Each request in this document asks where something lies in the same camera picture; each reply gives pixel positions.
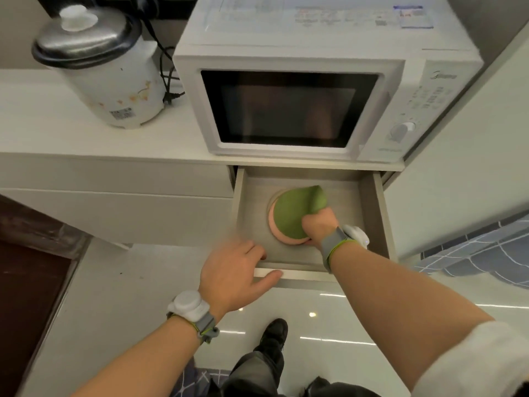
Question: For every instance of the person's right hand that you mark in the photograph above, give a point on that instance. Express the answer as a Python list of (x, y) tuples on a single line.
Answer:
[(321, 225)]

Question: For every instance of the person's left hand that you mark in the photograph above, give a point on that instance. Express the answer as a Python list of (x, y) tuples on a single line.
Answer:
[(225, 279)]

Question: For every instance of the person's left thumb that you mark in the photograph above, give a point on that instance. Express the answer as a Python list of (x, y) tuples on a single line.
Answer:
[(268, 280)]

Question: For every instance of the white drawer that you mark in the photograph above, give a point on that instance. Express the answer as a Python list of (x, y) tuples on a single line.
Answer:
[(256, 227)]

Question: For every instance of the green round silicone mat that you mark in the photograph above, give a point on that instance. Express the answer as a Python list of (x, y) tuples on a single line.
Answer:
[(295, 210)]

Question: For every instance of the person's left forearm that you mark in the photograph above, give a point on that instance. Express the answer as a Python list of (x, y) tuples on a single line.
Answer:
[(148, 363)]

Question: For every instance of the person's right forearm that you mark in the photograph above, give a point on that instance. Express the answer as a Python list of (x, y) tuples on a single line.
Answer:
[(392, 301)]

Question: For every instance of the pink round silicone mat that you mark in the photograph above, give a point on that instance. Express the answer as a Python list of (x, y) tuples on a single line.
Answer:
[(272, 227)]

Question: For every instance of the black shoe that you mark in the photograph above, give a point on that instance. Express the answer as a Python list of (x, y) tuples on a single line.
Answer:
[(273, 336)]

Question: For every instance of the white grey right wrist tracker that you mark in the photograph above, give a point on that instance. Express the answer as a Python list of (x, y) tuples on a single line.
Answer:
[(332, 243)]

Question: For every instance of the white grey wrist tracker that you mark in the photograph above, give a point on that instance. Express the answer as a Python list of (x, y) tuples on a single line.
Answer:
[(332, 243), (190, 308)]

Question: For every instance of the white grey left wrist tracker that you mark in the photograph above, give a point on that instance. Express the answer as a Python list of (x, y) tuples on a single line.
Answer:
[(190, 308)]

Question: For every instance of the grey trousers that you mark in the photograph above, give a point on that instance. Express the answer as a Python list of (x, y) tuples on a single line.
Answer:
[(252, 378)]

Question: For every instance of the blue checked cloth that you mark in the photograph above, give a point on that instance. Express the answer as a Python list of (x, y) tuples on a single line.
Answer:
[(483, 254), (198, 380)]

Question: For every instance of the white cabinet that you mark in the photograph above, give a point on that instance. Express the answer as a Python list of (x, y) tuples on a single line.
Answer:
[(103, 177)]

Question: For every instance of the white microwave knob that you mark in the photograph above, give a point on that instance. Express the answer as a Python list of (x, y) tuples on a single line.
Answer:
[(401, 131)]

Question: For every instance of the white sleeve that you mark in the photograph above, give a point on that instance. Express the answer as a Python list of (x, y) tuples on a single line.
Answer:
[(475, 363)]

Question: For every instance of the dark wooden door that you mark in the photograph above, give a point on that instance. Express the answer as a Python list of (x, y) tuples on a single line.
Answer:
[(29, 293)]

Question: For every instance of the white microwave oven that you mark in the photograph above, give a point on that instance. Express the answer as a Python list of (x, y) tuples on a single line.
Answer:
[(289, 37)]

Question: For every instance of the white rice cooker body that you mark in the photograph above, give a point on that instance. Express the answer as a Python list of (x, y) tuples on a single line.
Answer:
[(111, 86)]

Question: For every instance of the metal rice cooker lid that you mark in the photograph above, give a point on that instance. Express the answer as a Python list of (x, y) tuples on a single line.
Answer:
[(86, 37)]

